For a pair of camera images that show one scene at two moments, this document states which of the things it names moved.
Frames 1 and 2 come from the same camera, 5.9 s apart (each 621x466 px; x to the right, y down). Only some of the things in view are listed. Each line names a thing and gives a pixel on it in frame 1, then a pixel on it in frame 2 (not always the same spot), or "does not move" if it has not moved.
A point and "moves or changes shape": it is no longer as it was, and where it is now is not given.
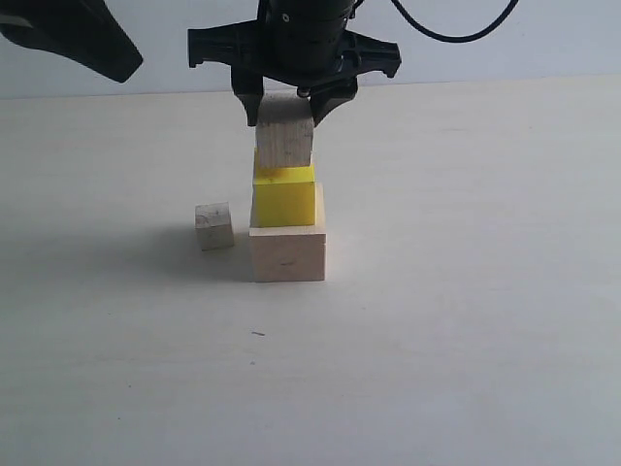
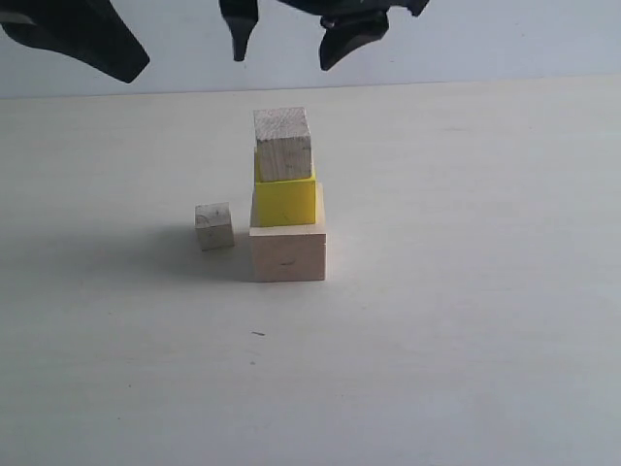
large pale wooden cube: [290, 253] does not move
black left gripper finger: [83, 30] does not move
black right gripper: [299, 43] to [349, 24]
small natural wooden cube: [213, 225] does not move
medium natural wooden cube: [284, 128] moves or changes shape
